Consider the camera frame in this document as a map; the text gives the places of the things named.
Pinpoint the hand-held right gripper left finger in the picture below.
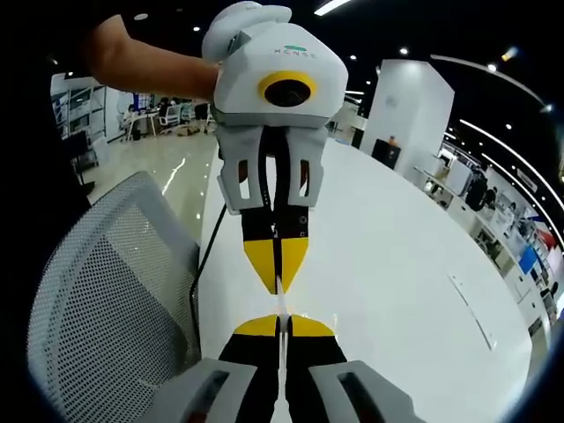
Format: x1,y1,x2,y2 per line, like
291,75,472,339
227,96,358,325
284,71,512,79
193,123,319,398
149,315,283,423

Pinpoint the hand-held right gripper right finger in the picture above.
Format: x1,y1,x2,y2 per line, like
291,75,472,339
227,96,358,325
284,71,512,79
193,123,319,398
284,313,425,423

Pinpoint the black office chair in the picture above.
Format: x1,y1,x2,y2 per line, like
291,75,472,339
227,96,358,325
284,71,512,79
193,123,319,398
371,135,403,171

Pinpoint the white mesh office chair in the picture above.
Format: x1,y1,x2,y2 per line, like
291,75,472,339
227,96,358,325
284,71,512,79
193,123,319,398
25,170,230,423

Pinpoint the white square pillar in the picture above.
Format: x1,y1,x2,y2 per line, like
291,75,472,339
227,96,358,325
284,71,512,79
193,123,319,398
360,58,456,171

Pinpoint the row of white desks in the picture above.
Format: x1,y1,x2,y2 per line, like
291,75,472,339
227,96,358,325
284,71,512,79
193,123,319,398
413,152,563,340

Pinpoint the black cable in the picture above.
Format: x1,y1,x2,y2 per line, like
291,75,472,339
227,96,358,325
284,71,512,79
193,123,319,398
188,205,229,353

